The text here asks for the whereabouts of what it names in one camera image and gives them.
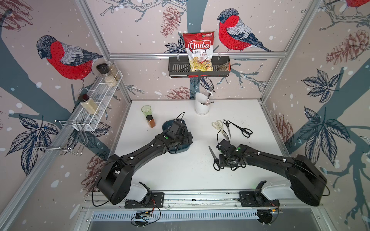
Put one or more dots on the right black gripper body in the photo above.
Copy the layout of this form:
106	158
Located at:
224	161

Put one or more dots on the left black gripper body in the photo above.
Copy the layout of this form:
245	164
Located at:
184	139

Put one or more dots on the teal plastic storage box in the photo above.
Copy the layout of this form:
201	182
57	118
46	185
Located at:
182	148

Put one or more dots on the large black scissors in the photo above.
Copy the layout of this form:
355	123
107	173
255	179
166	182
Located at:
216	164

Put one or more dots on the cream kitchen scissors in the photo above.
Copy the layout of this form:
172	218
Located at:
218	125

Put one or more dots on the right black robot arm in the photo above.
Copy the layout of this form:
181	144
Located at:
307	182

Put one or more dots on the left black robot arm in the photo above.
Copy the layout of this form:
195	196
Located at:
115	179

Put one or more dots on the long black scissors back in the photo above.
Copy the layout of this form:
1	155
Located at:
245	131

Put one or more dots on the small black scissors back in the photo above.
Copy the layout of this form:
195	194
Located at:
227	123

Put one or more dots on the orange spice bottle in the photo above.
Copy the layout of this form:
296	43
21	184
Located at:
151	121

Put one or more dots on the white utensil holder cup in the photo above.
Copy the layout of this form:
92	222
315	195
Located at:
200	104

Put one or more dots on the green glass cup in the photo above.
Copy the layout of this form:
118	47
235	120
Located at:
146	110

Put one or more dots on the utensils in cup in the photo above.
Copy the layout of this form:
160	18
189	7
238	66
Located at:
208	98

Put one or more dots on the small circuit board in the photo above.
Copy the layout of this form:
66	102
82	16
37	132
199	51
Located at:
143	215

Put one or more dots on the clear spice jar back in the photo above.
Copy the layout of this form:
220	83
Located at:
113	70

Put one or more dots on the yellow spice jar brown lid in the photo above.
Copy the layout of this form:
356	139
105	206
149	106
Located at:
88	104

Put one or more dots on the red cassava chips bag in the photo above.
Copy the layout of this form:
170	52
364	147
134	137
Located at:
199	48

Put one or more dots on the black lid spice jar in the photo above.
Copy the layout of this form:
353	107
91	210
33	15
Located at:
108	78

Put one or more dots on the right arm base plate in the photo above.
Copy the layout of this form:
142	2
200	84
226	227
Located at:
255	200

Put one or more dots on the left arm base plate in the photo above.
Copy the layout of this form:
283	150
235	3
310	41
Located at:
150	201

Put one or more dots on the black wire wall basket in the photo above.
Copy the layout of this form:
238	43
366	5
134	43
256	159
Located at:
180	68

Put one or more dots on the white wire wall shelf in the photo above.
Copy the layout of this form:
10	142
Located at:
101	94

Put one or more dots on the metal wire rack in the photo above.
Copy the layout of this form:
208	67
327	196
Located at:
64	137

